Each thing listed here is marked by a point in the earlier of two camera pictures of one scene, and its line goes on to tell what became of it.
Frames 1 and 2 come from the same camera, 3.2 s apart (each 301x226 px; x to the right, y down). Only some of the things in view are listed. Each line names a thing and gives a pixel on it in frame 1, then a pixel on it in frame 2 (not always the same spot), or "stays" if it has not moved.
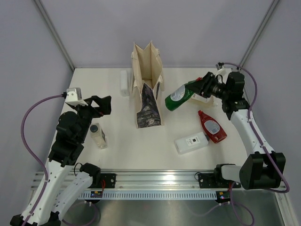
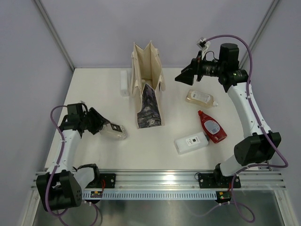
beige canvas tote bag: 147,83 stays
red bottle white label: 216,133 stays
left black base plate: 107,181 stays
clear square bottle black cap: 98,135 to 113,131
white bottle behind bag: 124,83 stays
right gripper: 203,86 to 195,68
